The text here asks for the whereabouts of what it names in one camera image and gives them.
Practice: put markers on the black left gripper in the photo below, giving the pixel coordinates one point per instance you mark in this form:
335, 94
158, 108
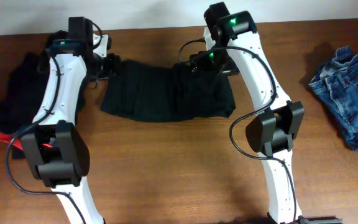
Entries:
111, 64

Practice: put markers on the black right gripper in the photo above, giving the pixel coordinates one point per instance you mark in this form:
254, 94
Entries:
199, 64

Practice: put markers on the black trousers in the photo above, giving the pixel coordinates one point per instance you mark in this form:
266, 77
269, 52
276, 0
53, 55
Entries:
148, 93

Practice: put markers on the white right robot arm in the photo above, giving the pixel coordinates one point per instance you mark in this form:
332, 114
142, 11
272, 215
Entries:
276, 118

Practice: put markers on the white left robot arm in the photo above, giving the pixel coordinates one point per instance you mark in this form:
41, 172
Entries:
55, 152

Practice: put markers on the black garment pile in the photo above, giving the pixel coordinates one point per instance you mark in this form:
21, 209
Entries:
25, 91

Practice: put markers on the red and grey garment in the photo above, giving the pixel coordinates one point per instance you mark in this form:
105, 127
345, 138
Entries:
2, 138

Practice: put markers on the blue denim jeans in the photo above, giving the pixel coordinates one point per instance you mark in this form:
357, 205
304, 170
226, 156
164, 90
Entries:
336, 85

